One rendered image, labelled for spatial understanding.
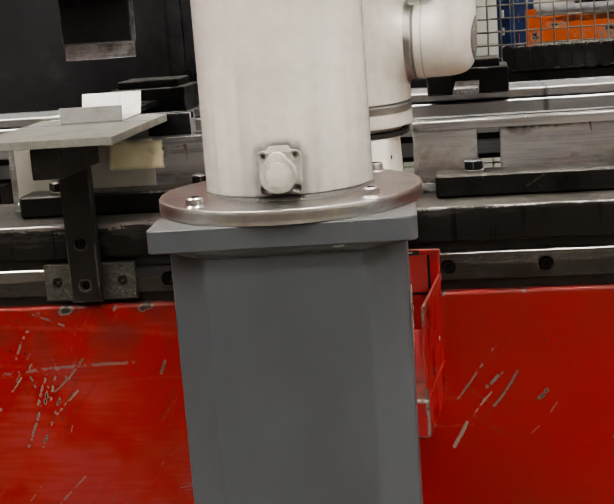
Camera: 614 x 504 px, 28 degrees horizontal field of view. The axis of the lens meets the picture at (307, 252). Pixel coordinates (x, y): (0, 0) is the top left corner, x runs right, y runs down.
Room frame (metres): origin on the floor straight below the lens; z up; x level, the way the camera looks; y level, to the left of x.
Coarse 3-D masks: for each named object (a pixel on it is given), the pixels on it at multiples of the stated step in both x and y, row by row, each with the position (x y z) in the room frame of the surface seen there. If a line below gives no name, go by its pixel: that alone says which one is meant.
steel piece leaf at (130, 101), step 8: (88, 96) 1.78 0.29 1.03; (96, 96) 1.77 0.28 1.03; (104, 96) 1.77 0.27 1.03; (112, 96) 1.77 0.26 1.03; (120, 96) 1.77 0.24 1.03; (128, 96) 1.77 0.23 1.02; (136, 96) 1.76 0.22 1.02; (88, 104) 1.77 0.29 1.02; (96, 104) 1.77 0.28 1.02; (104, 104) 1.77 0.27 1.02; (112, 104) 1.77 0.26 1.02; (120, 104) 1.76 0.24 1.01; (128, 104) 1.76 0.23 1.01; (136, 104) 1.76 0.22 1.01; (128, 112) 1.76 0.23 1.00; (136, 112) 1.76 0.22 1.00
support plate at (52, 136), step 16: (32, 128) 1.65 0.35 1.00; (48, 128) 1.64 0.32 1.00; (64, 128) 1.62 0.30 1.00; (80, 128) 1.60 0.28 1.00; (96, 128) 1.59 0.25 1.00; (112, 128) 1.57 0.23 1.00; (128, 128) 1.55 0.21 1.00; (144, 128) 1.61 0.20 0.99; (0, 144) 1.49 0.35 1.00; (16, 144) 1.49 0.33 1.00; (32, 144) 1.48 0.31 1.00; (48, 144) 1.48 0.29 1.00; (64, 144) 1.48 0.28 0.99; (80, 144) 1.47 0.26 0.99; (96, 144) 1.47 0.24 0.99; (112, 144) 1.47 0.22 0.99
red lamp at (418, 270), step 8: (416, 256) 1.46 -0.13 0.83; (424, 256) 1.46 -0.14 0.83; (416, 264) 1.46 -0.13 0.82; (424, 264) 1.46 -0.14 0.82; (416, 272) 1.46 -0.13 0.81; (424, 272) 1.46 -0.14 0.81; (416, 280) 1.46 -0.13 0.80; (424, 280) 1.46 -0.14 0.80; (416, 288) 1.46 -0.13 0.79; (424, 288) 1.46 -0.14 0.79
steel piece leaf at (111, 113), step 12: (60, 108) 1.67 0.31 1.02; (72, 108) 1.67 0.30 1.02; (84, 108) 1.67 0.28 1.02; (96, 108) 1.66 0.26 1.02; (108, 108) 1.66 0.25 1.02; (120, 108) 1.66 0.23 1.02; (60, 120) 1.67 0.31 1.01; (72, 120) 1.67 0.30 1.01; (84, 120) 1.67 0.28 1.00; (96, 120) 1.66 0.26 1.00; (108, 120) 1.66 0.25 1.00; (120, 120) 1.66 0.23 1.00
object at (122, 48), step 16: (64, 0) 1.75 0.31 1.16; (80, 0) 1.75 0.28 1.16; (96, 0) 1.75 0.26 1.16; (112, 0) 1.74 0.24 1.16; (128, 0) 1.74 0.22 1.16; (64, 16) 1.75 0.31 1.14; (80, 16) 1.75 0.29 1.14; (96, 16) 1.75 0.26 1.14; (112, 16) 1.74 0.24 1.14; (128, 16) 1.74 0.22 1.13; (64, 32) 1.75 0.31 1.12; (80, 32) 1.75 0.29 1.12; (96, 32) 1.75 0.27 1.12; (112, 32) 1.74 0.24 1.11; (128, 32) 1.74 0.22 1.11; (80, 48) 1.76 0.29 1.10; (96, 48) 1.76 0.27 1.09; (112, 48) 1.75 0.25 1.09; (128, 48) 1.75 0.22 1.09
